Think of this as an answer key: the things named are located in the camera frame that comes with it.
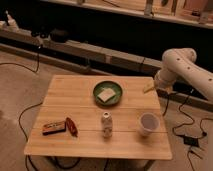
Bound black floor cable left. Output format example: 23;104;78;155
0;46;81;171

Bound wooden table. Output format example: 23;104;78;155
24;75;172;160

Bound black power adapter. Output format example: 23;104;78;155
183;136;199;147

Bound white spray bottle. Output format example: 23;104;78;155
5;11;19;31

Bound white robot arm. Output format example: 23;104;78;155
143;48;213;103

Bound green ceramic bowl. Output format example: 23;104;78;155
93;81;123;106

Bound black round device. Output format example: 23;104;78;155
50;29;69;43

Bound beige sponge in bowl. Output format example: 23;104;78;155
98;88;116;102

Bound red brown packet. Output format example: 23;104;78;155
66;117;78;137

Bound yellow hook end tool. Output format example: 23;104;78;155
143;84;155;93

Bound black cable right floor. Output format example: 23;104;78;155
162;89;213;171

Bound white plastic cup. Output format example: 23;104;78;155
138;113;160;137

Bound small white bottle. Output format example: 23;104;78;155
101;112;113;138

